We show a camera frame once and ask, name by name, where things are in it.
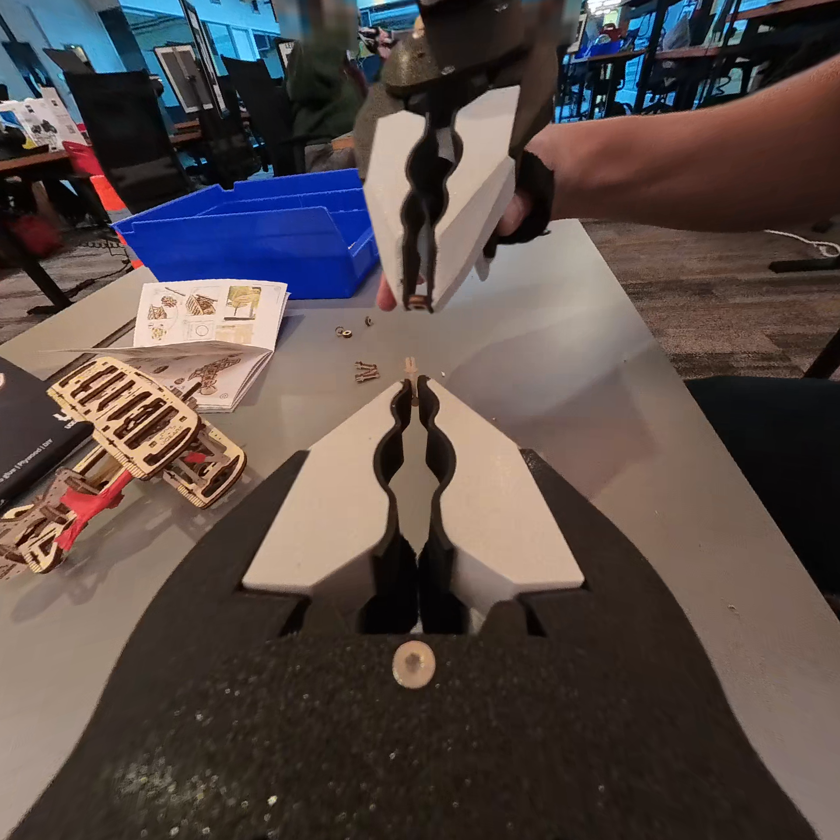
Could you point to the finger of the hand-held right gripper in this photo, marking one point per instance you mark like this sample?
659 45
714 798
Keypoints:
384 190
479 190

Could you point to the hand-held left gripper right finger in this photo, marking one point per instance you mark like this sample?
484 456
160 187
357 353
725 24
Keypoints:
512 525

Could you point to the small wooden axle peg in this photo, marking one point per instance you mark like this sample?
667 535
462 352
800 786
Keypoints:
412 374

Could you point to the person's right forearm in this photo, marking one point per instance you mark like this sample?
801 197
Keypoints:
709 170

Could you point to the black chair seat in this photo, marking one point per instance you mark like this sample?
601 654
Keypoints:
774 459

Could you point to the white product box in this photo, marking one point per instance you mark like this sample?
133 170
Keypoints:
46 124

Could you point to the grey desk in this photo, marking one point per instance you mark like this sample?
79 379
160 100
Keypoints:
558 407

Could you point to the small wooden bracket piece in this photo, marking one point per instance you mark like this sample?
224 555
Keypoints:
366 373

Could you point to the black model kit box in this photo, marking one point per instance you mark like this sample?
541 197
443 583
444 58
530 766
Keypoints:
33 433

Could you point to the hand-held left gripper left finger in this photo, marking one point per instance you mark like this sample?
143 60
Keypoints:
315 525

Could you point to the person's right hand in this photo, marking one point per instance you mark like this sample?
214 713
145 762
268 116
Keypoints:
512 216

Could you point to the black office chair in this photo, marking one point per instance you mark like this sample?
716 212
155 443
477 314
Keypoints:
131 131
262 111

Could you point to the blue plastic bin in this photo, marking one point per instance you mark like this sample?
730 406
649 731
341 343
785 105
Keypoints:
262 256

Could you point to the orange traffic cone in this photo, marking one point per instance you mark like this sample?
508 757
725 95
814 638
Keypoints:
105 193

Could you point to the wooden biplane model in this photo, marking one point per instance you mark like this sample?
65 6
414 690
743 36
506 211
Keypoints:
131 410

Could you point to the instruction booklet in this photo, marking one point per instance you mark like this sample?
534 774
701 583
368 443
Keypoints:
197 315

